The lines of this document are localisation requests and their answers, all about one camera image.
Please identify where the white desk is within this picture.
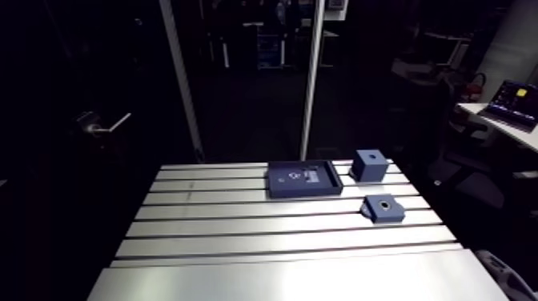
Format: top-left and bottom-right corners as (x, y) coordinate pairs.
(456, 102), (538, 154)

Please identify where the pale metal post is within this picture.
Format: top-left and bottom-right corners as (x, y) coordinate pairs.
(299, 0), (327, 161)
(159, 0), (206, 164)

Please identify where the open laptop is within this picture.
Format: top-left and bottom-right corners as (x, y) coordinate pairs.
(480, 78), (538, 132)

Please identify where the dark blue-grey housing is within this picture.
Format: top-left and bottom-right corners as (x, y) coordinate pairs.
(359, 193), (407, 224)

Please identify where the dark blue-grey block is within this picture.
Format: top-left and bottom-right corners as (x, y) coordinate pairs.
(350, 148), (390, 183)

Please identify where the dark blue-grey tray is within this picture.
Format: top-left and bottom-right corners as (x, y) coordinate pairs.
(266, 159), (344, 199)

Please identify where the metal door handle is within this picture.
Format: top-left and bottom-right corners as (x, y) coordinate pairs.
(74, 110), (133, 138)

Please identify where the red fire extinguisher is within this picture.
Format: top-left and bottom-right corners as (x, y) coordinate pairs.
(464, 72), (488, 103)

